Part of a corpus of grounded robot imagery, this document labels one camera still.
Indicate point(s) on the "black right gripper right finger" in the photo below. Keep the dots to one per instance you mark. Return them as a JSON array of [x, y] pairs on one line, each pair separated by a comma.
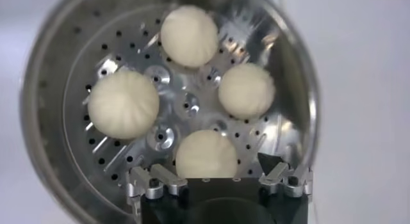
[[288, 180]]

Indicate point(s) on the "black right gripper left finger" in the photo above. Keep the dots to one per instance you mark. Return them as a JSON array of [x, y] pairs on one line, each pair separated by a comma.
[[160, 183]]

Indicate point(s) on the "white steamed baozi bun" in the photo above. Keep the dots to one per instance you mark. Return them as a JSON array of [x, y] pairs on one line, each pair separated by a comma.
[[246, 91], [123, 103], [206, 155], [189, 36]]

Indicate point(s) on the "stainless steel steamer basket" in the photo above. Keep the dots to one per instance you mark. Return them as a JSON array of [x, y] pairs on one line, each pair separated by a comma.
[[64, 68]]

